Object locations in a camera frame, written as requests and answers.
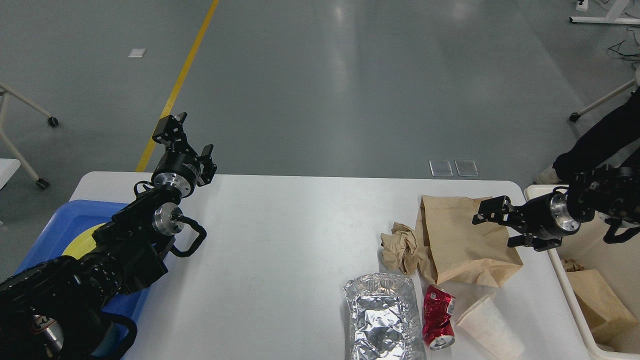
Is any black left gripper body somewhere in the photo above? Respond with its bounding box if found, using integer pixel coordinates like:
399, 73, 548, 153
151, 151, 206, 199

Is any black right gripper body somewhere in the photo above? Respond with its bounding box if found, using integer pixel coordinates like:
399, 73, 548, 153
510, 193, 581, 240

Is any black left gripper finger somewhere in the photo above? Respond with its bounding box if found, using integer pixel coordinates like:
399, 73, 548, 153
196, 144, 218, 187
151, 112, 198, 157

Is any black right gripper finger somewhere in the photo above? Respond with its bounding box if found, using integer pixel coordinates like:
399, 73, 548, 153
507, 234, 562, 252
471, 195, 526, 228

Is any brown paper bag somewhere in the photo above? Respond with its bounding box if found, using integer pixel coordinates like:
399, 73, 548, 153
561, 259, 639, 345
414, 194, 524, 289

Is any brown paper ball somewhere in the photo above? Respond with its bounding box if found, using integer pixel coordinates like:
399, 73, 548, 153
380, 222, 418, 276

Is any yellow plastic plate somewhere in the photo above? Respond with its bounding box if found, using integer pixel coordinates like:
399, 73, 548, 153
62, 223, 105, 260

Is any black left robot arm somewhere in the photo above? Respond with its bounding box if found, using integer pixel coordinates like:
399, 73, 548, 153
0, 112, 217, 360

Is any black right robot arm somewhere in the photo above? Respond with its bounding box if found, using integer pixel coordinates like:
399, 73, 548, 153
471, 165, 640, 252

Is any beige plastic bin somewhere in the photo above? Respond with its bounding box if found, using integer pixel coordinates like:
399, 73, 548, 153
523, 184, 640, 360

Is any white paper cup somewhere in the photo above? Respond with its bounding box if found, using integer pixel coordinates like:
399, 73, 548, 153
455, 293, 525, 360

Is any brown paper bag in bin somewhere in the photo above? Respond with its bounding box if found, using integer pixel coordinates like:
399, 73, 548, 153
561, 259, 639, 345

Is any white wheeled chair base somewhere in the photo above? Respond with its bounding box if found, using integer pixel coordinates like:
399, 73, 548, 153
567, 68, 640, 123

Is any crushed red soda can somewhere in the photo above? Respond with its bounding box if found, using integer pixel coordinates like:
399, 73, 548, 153
422, 285, 456, 351

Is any blue plastic tray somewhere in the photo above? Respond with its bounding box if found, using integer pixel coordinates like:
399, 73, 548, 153
12, 200, 151, 358

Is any aluminium foil tray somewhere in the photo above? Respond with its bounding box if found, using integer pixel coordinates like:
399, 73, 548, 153
343, 272, 426, 360

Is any white cart frame left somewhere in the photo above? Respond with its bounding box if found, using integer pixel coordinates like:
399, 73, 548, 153
0, 80, 60, 191

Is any white desk frame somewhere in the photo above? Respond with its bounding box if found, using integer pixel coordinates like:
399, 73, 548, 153
568, 0, 640, 27

